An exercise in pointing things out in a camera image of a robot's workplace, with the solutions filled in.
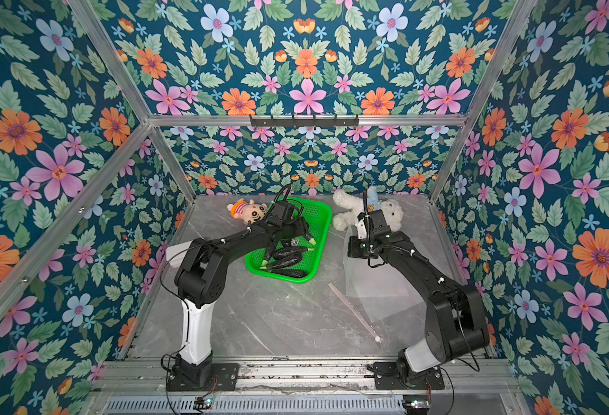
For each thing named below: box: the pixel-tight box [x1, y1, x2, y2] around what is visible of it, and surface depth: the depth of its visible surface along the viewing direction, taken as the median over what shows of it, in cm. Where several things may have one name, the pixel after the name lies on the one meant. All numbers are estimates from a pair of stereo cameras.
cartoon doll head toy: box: [226, 198, 269, 224], surface depth 109 cm
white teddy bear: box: [332, 185, 404, 233], surface depth 108 cm
